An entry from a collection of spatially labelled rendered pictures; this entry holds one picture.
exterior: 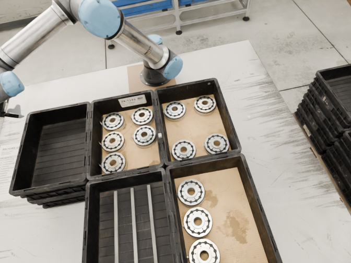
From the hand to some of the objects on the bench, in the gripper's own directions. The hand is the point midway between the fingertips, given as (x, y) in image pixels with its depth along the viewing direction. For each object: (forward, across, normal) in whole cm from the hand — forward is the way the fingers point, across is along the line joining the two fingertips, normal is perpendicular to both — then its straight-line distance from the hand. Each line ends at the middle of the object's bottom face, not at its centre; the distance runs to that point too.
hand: (3, 115), depth 101 cm
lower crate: (+6, -33, +20) cm, 39 cm away
